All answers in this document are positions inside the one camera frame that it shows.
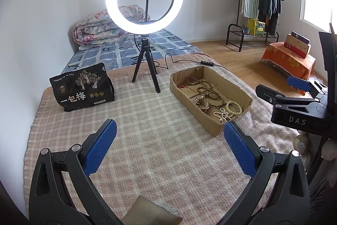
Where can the striped dark cloth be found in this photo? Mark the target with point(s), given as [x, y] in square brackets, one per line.
[321, 193]

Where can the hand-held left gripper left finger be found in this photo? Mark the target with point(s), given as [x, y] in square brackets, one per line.
[101, 146]

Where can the black snack bag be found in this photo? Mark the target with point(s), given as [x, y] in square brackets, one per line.
[79, 93]

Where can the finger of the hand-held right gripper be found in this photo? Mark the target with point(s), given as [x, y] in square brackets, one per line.
[297, 82]
[268, 94]

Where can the blue patterned bedsheet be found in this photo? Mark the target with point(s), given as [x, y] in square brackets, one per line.
[118, 53]

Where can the dark topped flat box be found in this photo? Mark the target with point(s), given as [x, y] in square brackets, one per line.
[298, 37]

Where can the olive cushion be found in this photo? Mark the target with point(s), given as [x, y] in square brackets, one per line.
[150, 211]

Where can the beige plush cloth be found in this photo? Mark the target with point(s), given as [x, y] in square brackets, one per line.
[302, 144]

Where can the tan box with red stripes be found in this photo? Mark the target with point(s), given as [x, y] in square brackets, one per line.
[295, 49]

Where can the brown bangles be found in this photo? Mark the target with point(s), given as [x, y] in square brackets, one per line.
[204, 106]

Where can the pink plaid blanket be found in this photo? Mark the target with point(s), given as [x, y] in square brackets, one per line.
[158, 135]

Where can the orange cloth covered table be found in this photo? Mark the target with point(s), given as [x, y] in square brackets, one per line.
[284, 59]

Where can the black clothes rack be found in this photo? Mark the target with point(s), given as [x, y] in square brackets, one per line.
[233, 26]

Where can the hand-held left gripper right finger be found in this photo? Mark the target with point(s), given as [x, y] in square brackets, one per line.
[239, 148]

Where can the small plant pot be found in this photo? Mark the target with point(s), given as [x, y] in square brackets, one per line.
[246, 30]

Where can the window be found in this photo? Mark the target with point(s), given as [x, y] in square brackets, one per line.
[318, 8]

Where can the shallow cardboard box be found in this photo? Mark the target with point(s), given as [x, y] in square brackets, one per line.
[218, 127]

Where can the yellow crate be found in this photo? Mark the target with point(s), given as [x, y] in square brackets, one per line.
[256, 27]

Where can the floral folded quilt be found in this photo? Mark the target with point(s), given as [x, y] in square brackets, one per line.
[94, 30]

